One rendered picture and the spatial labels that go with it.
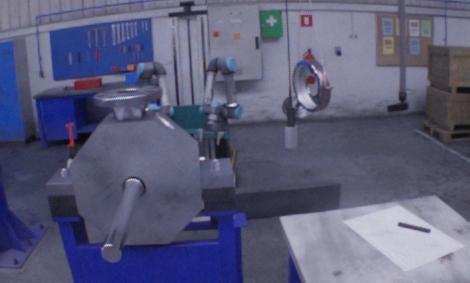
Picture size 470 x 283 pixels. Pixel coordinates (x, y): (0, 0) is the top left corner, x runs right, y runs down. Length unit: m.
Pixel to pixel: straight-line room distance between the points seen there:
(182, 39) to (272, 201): 2.14
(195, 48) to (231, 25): 2.64
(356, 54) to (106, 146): 5.97
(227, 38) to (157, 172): 4.97
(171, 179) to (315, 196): 0.80
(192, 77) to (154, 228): 2.37
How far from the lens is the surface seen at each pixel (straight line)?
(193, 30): 3.72
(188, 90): 3.78
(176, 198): 1.50
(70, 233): 1.68
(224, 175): 1.48
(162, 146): 1.44
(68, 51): 7.01
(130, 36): 6.71
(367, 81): 7.20
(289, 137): 2.40
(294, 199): 1.98
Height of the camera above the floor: 1.63
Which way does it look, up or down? 15 degrees down
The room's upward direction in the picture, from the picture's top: 3 degrees counter-clockwise
